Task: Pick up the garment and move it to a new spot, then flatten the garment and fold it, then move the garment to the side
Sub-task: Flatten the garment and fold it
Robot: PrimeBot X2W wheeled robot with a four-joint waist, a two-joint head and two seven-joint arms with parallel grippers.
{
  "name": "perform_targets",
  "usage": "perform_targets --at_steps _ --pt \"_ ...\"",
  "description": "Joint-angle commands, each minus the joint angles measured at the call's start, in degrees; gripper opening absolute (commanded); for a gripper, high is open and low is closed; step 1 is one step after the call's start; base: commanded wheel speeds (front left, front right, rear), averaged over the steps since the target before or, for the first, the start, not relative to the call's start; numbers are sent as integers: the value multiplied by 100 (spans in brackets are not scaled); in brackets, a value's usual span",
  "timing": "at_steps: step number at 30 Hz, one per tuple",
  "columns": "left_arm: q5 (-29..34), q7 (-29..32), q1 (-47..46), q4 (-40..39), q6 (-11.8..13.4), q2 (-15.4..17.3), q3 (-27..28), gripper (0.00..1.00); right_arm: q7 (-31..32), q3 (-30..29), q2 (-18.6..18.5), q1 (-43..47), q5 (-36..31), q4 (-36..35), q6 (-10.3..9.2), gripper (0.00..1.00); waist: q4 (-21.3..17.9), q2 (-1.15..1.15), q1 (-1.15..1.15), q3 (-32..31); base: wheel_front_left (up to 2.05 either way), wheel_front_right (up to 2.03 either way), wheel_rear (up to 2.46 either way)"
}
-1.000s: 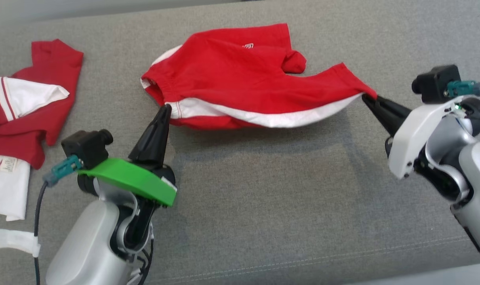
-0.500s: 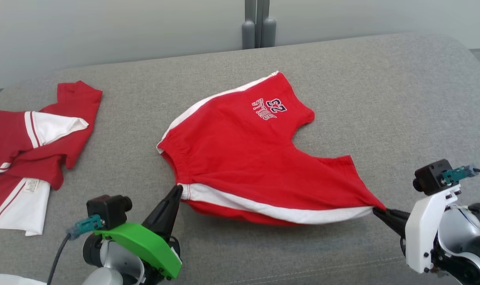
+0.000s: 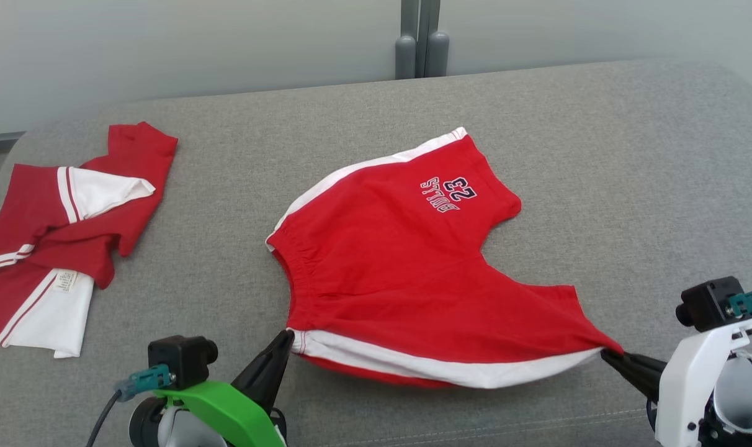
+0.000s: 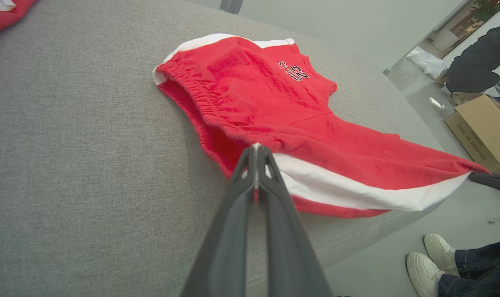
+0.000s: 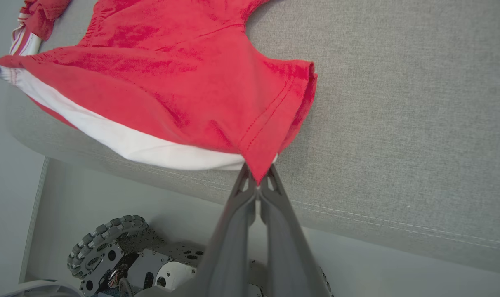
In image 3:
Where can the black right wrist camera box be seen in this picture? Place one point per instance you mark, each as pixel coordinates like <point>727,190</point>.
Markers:
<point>708,304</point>

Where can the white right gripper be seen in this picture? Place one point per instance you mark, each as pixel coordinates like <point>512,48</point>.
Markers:
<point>686,391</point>

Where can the grey metal partition post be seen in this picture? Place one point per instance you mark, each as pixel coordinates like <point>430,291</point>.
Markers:
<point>420,43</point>

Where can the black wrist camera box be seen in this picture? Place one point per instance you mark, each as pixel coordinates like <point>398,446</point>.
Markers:
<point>180,357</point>
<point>708,304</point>

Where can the teal left camera connector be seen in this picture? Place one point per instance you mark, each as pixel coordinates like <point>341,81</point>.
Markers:
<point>146,379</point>

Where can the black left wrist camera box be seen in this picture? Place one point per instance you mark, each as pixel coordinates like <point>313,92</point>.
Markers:
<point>180,357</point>

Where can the red shorts with number print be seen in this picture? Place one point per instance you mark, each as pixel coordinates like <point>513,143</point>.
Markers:
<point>401,273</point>

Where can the red and white shirt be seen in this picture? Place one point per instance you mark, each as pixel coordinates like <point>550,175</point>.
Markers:
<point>35,205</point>

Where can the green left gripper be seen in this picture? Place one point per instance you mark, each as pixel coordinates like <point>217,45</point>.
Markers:
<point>239,413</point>

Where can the teal right camera connector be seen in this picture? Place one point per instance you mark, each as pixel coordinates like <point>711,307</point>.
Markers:
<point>751,301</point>

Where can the teal camera connector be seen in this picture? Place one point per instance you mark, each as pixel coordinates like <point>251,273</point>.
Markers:
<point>146,379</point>
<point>751,301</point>

